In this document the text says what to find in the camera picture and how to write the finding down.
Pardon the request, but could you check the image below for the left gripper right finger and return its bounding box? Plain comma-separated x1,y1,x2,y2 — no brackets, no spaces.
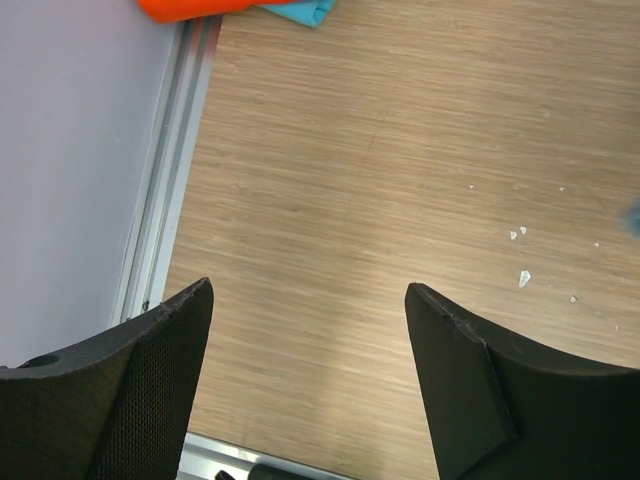
405,283,639,479

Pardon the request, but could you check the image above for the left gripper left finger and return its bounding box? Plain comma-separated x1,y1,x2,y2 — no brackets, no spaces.
1,278,214,479

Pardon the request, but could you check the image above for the grey-blue t-shirt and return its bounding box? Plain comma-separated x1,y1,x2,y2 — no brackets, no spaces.
622,197,640,237

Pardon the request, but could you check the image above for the orange folded t-shirt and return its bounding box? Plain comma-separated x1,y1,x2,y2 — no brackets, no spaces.
136,0,266,24

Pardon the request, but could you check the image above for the turquoise folded t-shirt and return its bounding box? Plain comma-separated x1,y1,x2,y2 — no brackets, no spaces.
261,0,336,28

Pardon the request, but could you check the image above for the front aluminium rail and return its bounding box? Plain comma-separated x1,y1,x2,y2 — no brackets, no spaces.
177,433,348,480

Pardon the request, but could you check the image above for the aluminium rail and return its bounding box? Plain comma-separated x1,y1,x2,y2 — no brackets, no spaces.
110,16,222,326
177,433,348,480

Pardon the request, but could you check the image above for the left aluminium rail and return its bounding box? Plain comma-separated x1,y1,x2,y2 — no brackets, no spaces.
110,16,222,326

